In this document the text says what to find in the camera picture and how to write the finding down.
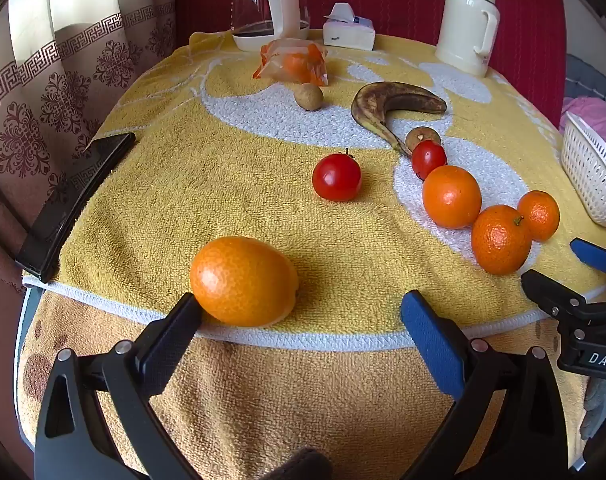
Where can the small red tomato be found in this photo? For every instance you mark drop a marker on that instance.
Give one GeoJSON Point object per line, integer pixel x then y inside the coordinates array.
{"type": "Point", "coordinates": [428, 160]}

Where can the large oval orange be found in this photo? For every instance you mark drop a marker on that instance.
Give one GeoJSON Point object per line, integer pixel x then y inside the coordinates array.
{"type": "Point", "coordinates": [243, 285]}

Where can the small mandarin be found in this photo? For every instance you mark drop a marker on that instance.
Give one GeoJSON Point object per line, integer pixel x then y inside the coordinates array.
{"type": "Point", "coordinates": [540, 215]}

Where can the orange plastic bag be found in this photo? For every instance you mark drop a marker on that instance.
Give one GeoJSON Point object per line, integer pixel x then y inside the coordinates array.
{"type": "Point", "coordinates": [293, 62]}

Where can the white thermos flask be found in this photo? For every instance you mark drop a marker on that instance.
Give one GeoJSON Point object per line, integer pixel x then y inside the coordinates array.
{"type": "Point", "coordinates": [463, 30]}

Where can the patterned curtain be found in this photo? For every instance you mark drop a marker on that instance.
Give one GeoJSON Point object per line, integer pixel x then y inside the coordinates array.
{"type": "Point", "coordinates": [33, 110]}

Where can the brown spotted banana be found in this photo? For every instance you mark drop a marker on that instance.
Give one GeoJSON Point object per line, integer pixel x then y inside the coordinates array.
{"type": "Point", "coordinates": [383, 97]}

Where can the person's right hand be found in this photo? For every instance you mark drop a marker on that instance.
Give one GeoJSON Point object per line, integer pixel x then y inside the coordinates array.
{"type": "Point", "coordinates": [600, 407]}

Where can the tan terry towel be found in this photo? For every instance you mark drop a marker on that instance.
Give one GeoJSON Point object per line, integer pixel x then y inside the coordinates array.
{"type": "Point", "coordinates": [308, 400]}

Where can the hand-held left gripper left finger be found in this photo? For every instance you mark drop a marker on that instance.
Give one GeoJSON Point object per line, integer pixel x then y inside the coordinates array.
{"type": "Point", "coordinates": [175, 330]}

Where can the tissue pack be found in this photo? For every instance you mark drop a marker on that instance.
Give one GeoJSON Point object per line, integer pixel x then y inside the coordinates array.
{"type": "Point", "coordinates": [348, 35]}

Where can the pink duvet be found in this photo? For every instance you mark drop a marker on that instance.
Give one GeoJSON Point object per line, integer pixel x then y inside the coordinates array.
{"type": "Point", "coordinates": [590, 110]}

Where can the white plastic basket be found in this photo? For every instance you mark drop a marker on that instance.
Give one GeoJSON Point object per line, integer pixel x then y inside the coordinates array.
{"type": "Point", "coordinates": [588, 170]}

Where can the black smartphone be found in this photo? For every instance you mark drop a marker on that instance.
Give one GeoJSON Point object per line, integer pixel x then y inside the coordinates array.
{"type": "Point", "coordinates": [73, 200]}

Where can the large red tomato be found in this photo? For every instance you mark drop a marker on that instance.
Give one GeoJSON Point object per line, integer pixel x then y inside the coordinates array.
{"type": "Point", "coordinates": [336, 177]}

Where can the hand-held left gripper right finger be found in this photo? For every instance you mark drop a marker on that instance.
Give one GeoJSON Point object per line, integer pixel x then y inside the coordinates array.
{"type": "Point", "coordinates": [428, 340]}

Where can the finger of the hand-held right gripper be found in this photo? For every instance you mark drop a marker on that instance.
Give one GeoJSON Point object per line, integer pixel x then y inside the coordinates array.
{"type": "Point", "coordinates": [548, 292]}
{"type": "Point", "coordinates": [593, 256]}

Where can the mandarin with stem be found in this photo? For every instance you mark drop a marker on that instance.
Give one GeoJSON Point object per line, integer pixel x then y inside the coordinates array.
{"type": "Point", "coordinates": [500, 240]}

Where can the glass kettle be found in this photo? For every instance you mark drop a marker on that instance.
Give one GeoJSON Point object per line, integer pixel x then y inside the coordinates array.
{"type": "Point", "coordinates": [278, 5]}

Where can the grey headboard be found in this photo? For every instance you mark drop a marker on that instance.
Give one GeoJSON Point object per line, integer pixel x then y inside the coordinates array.
{"type": "Point", "coordinates": [588, 77]}

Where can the round orange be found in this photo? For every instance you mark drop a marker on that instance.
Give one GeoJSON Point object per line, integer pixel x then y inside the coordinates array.
{"type": "Point", "coordinates": [451, 203]}

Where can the yellow and white towel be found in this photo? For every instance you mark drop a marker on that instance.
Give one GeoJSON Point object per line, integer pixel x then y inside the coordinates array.
{"type": "Point", "coordinates": [183, 185]}

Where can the brown kiwi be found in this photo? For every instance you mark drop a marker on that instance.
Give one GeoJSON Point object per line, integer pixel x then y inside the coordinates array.
{"type": "Point", "coordinates": [425, 134]}
{"type": "Point", "coordinates": [309, 96]}

